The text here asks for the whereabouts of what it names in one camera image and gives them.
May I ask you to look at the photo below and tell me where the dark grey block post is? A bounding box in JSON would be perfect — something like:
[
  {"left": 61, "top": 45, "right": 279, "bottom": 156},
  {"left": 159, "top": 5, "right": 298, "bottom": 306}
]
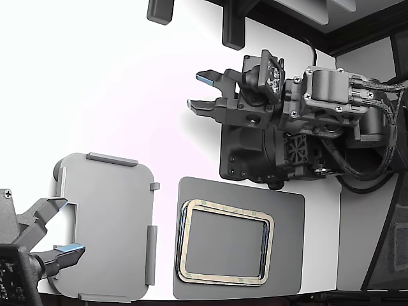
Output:
[{"left": 146, "top": 0, "right": 175, "bottom": 26}]

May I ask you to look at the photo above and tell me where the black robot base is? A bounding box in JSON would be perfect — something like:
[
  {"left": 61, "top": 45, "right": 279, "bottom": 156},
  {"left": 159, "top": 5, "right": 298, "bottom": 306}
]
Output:
[{"left": 219, "top": 122, "right": 288, "bottom": 191}]

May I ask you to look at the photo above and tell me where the light grey frame holder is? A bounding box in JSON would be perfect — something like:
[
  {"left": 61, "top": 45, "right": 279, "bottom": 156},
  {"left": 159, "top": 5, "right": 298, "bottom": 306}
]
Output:
[{"left": 52, "top": 152, "right": 160, "bottom": 303}]

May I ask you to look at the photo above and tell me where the black six-joint robot arm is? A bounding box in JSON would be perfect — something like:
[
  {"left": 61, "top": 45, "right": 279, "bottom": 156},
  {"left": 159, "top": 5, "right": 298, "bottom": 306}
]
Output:
[{"left": 280, "top": 65, "right": 408, "bottom": 192}]

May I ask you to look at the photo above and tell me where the black camera module with board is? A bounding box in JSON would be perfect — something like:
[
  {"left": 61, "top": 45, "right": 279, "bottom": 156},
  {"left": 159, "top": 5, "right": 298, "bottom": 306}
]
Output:
[{"left": 0, "top": 244, "right": 44, "bottom": 306}]

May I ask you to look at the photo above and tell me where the thin smooth black cable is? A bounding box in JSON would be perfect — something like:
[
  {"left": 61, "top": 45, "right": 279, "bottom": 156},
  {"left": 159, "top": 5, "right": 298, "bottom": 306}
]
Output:
[{"left": 301, "top": 36, "right": 318, "bottom": 66}]

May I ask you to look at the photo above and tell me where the thick black braided cable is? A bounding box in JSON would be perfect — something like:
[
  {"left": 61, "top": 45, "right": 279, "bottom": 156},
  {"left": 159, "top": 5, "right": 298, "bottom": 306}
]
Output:
[{"left": 320, "top": 78, "right": 407, "bottom": 181}]

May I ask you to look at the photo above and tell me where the light grey panel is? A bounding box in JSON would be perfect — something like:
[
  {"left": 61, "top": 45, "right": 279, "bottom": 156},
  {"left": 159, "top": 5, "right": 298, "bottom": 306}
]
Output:
[{"left": 273, "top": 0, "right": 358, "bottom": 26}]

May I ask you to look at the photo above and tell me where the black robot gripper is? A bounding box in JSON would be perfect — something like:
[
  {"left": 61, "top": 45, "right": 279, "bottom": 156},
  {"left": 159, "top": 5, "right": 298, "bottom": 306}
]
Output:
[{"left": 187, "top": 68, "right": 303, "bottom": 128}]

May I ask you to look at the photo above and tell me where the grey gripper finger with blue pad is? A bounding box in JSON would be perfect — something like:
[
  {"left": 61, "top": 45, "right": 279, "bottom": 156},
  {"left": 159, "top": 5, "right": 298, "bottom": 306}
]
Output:
[
  {"left": 15, "top": 196, "right": 69, "bottom": 254},
  {"left": 30, "top": 242, "right": 87, "bottom": 278}
]

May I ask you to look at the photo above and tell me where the black mesh side panel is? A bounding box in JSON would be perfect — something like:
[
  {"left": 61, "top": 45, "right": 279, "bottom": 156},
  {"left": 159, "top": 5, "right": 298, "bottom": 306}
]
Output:
[{"left": 361, "top": 171, "right": 408, "bottom": 291}]

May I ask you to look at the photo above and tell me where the black enclosure frame beam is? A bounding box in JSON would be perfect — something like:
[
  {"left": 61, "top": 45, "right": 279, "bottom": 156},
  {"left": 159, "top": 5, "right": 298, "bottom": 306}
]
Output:
[{"left": 203, "top": 0, "right": 408, "bottom": 58}]

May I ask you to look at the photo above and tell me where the dark grey mat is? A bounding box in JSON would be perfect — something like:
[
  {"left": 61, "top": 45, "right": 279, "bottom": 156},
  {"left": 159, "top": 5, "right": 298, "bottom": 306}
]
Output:
[{"left": 172, "top": 176, "right": 306, "bottom": 300}]

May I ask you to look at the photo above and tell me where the black block post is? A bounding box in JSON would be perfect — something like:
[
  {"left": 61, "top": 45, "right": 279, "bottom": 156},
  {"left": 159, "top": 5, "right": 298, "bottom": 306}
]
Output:
[{"left": 222, "top": 0, "right": 247, "bottom": 51}]

